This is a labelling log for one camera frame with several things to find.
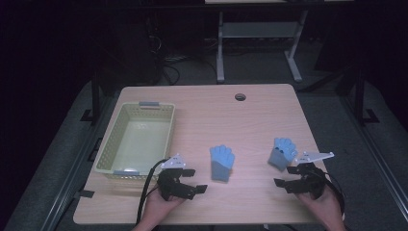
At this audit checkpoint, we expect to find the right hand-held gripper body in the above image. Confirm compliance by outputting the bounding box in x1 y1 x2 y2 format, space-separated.
293 151 335 200

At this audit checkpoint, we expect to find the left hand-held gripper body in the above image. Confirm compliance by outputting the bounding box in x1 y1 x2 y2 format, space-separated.
156 153 194 202

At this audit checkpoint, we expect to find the blue knit glove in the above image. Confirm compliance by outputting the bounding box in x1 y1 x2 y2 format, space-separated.
209 144 236 183
268 137 298 172

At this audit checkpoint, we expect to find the pale yellow plastic basket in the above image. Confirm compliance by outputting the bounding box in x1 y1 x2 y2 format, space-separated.
93 101 176 181

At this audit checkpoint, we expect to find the person's left hand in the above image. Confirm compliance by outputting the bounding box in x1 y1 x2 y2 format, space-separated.
140 184 188 229

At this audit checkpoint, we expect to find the person's right hand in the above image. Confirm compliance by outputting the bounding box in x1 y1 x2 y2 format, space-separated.
295 185 346 229

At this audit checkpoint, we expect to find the white metal stand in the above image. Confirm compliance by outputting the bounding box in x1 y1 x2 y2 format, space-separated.
216 10 310 85

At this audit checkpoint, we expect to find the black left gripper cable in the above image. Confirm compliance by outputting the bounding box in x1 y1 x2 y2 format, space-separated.
136 158 169 225

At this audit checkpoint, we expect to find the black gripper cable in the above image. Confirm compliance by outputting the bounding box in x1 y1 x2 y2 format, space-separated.
317 171 346 222
136 158 169 225

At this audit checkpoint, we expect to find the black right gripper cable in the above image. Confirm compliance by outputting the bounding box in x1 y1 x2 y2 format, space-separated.
317 171 346 222

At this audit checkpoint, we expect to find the aluminium frame rail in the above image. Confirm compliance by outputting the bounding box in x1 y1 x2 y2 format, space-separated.
339 95 408 222
39 95 112 231

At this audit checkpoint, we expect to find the black metal post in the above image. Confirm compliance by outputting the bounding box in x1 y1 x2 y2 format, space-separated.
353 68 380 127
80 68 101 127

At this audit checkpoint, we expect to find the floor cables bundle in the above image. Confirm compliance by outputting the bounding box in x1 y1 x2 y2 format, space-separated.
158 54 191 87

